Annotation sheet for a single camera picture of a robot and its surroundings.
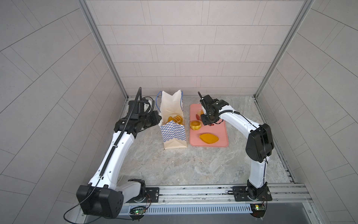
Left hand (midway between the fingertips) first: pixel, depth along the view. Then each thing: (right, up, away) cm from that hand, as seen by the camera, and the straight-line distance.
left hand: (165, 115), depth 74 cm
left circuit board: (-11, -45, -10) cm, 47 cm away
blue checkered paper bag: (+5, -12, +6) cm, 14 cm away
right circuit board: (+47, -47, -6) cm, 67 cm away
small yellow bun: (+18, -8, +19) cm, 27 cm away
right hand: (+23, -5, +16) cm, 29 cm away
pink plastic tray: (+34, -11, +20) cm, 41 cm away
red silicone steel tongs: (+26, -6, +6) cm, 27 cm away
